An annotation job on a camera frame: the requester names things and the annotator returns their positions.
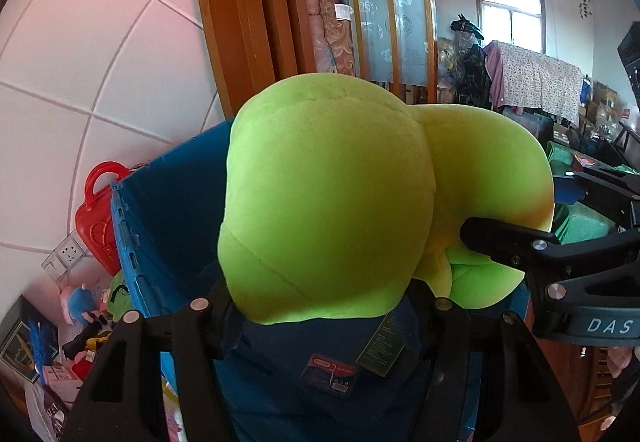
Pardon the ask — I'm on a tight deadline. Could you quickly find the black yellow plush toy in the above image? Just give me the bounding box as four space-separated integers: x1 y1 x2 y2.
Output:
62 321 114 361

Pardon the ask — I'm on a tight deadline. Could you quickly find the frosted glass partition door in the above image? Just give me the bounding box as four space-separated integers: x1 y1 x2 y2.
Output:
310 0 437 89

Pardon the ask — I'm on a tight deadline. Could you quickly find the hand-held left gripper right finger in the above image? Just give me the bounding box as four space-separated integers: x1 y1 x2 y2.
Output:
412 282 581 442

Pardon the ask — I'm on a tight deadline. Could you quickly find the curved wooden wall trim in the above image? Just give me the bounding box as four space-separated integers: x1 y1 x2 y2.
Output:
190 0 313 120

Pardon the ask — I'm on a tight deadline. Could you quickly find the floral cloth on rack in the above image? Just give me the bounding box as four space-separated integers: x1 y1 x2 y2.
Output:
484 40 584 125

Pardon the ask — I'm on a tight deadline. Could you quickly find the pink rolled fabric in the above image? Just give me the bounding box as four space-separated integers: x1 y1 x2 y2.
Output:
302 0 335 74

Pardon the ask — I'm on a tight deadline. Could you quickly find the pink and blue plush toy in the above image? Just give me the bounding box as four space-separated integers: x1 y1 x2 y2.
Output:
60 285 102 326

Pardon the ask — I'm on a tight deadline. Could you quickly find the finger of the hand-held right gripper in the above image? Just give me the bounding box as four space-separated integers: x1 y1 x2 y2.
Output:
550 167 640 230
459 217 640 318

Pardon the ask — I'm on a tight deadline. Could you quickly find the white wall socket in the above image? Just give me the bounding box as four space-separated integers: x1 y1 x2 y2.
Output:
54 236 84 269

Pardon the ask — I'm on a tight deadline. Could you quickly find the dark gift box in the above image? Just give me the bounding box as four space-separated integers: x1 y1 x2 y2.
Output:
0 295 43 384

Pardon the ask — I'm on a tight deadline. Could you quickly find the window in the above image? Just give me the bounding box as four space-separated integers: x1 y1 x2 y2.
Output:
466 0 551 56

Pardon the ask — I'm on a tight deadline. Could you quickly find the patterned rolled rug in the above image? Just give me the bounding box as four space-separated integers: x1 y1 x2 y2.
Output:
306 0 361 79

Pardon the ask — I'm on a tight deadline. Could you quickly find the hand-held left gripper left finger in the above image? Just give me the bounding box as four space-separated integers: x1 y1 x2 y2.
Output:
59 281 237 442

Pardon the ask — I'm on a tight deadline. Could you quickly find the blue feather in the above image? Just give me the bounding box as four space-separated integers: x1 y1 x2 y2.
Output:
27 319 57 366

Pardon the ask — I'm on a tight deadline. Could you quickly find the red plastic carry case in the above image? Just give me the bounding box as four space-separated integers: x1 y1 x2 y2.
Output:
75 161 132 277

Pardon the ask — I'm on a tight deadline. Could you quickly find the stack of cardboard boxes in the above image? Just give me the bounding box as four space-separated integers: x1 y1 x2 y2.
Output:
579 77 640 135

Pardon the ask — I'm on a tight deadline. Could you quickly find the lime green plush toy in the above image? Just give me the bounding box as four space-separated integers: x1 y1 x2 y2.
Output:
217 71 556 378

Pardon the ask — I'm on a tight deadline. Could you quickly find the white wall switch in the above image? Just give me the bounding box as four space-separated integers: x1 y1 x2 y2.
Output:
40 253 65 281

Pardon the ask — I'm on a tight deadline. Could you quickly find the blue plastic crate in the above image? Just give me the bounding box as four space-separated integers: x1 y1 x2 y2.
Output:
110 119 541 442

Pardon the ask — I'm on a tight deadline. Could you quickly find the pile of dark bags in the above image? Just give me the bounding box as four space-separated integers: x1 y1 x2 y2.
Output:
436 14 492 104

